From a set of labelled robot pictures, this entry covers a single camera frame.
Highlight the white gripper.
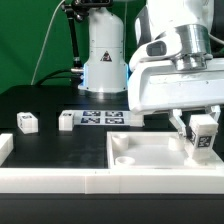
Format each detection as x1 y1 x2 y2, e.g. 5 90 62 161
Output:
128 34 224 137

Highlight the white square tabletop part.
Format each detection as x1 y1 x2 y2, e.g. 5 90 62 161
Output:
107 132 224 169

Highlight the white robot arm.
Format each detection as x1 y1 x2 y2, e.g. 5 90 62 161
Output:
79 0 224 115

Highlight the fiducial marker sheet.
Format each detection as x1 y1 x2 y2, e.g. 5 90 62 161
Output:
75 110 130 126

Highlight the white U-shaped obstacle fence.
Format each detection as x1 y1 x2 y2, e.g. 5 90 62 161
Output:
0 134 224 194

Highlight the black cable bundle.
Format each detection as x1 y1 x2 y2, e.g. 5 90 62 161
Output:
34 68 84 88

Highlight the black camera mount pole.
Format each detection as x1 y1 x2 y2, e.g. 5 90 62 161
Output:
62 0 88 76

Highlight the grey cable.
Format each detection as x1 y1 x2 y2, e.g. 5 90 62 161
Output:
30 0 67 86

